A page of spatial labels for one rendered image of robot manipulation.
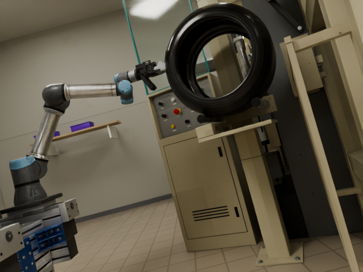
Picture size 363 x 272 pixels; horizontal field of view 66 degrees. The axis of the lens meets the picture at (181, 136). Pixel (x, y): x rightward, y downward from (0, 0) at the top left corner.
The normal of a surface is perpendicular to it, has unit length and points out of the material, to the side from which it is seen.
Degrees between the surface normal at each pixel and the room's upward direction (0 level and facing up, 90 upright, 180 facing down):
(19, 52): 90
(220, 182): 90
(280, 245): 90
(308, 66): 90
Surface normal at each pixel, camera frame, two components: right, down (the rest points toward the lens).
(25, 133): -0.03, -0.05
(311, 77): -0.39, 0.05
